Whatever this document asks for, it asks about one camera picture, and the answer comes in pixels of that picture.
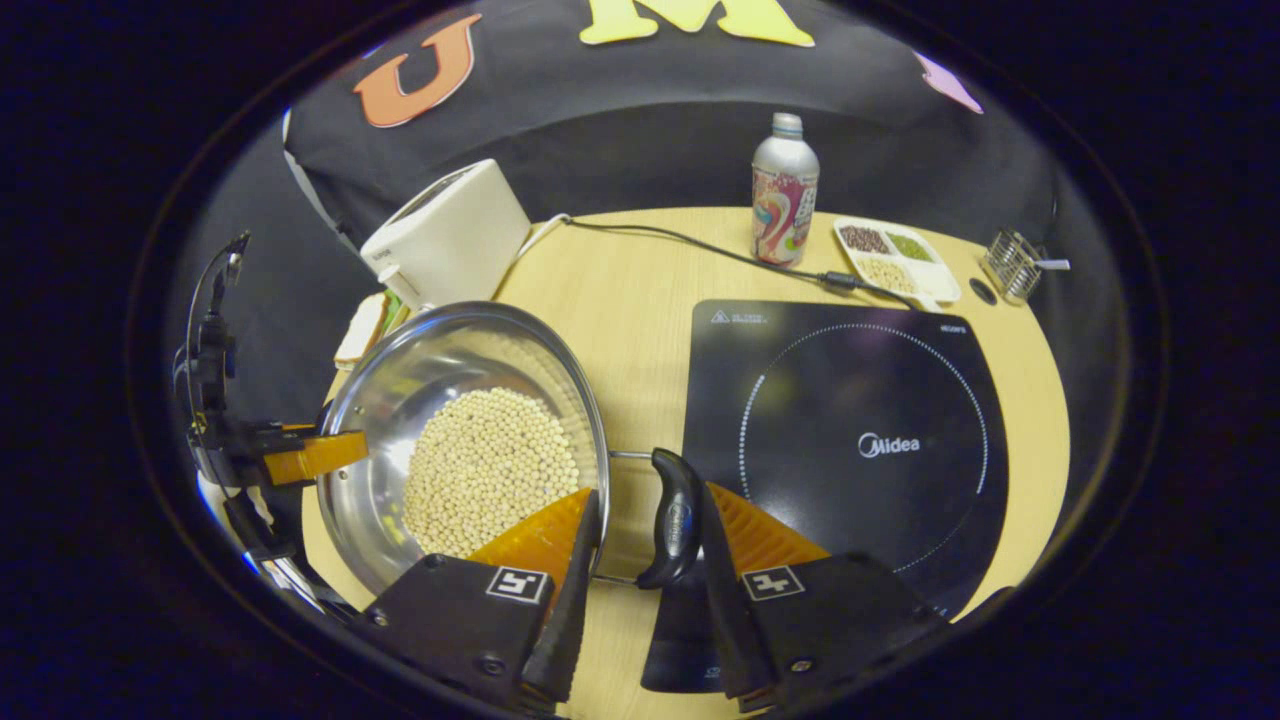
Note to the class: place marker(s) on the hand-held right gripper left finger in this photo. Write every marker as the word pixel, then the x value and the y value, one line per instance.
pixel 578 600

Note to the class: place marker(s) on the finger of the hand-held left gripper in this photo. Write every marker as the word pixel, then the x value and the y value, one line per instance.
pixel 315 458

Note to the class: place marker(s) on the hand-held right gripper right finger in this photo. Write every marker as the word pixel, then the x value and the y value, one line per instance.
pixel 722 610

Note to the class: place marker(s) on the stainless steel pot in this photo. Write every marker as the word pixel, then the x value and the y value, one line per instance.
pixel 440 350

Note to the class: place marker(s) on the black induction cooktop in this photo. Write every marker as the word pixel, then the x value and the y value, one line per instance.
pixel 850 380

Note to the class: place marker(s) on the sandwich with lettuce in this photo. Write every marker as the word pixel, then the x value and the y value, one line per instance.
pixel 362 325

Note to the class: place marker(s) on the pile of soybeans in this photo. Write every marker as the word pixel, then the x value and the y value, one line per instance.
pixel 490 460

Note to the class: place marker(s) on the white toaster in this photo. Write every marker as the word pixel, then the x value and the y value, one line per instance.
pixel 450 235

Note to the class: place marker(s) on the white divided bean tray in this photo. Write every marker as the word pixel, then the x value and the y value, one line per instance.
pixel 900 262

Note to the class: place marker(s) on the black round table grommet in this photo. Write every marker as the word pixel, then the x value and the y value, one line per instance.
pixel 983 291

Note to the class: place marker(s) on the silver printed drink bottle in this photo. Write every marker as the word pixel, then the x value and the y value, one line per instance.
pixel 785 190

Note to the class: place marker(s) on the small metal utensil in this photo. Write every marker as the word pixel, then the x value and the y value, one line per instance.
pixel 1055 265

